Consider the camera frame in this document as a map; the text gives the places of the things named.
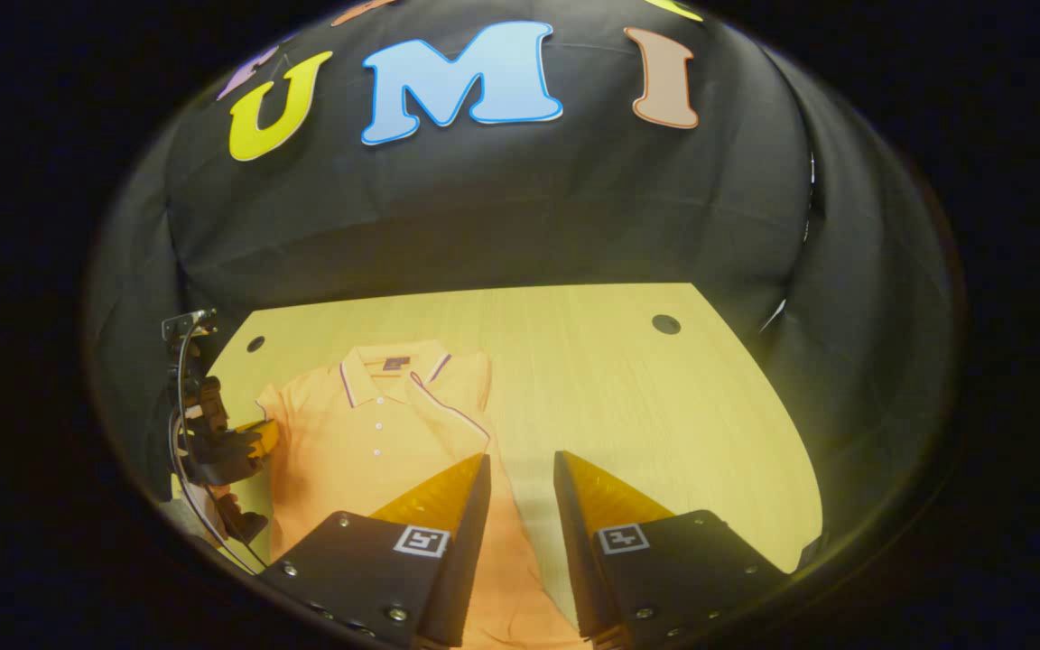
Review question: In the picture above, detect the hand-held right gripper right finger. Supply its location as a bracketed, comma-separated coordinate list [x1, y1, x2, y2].
[552, 450, 794, 649]

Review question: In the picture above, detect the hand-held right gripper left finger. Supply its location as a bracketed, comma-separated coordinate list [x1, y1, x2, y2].
[256, 453, 493, 649]

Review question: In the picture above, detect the orange polo T-shirt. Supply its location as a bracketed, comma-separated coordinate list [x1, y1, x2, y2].
[254, 339, 593, 650]

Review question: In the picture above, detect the black backdrop cloth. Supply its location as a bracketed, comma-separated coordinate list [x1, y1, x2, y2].
[87, 0, 959, 579]

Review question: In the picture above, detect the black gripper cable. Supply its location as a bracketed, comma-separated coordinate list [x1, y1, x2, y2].
[168, 316, 270, 575]

